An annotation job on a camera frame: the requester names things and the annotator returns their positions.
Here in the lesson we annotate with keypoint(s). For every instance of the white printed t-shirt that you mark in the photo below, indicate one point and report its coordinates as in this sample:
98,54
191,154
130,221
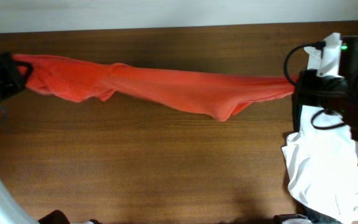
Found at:
322,164

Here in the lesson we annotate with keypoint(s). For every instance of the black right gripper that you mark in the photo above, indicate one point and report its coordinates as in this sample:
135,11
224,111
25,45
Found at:
301,96

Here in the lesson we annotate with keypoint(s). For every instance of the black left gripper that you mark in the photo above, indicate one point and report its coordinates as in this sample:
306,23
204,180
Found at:
8,74

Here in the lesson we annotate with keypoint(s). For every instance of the red orange soccer t-shirt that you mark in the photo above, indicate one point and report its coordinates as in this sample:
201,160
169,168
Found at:
216,95

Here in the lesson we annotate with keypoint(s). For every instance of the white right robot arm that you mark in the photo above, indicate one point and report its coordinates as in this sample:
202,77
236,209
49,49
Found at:
339,58

